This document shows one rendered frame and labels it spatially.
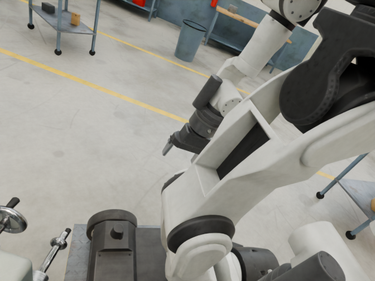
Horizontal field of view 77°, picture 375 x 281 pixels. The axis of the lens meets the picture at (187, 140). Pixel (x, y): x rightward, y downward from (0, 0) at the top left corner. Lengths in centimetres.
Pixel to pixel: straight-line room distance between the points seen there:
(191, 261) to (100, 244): 48
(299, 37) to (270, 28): 721
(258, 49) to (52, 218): 147
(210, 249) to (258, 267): 45
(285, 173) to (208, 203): 14
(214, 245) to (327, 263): 22
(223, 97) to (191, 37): 406
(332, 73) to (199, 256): 37
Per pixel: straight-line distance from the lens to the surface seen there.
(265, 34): 59
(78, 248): 115
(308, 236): 37
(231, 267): 87
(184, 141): 69
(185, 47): 470
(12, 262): 73
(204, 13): 739
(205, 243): 48
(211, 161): 50
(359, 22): 39
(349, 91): 40
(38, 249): 160
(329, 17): 43
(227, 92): 61
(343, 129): 37
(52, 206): 174
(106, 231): 94
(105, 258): 92
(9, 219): 90
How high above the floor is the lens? 142
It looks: 34 degrees down
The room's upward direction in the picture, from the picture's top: 25 degrees clockwise
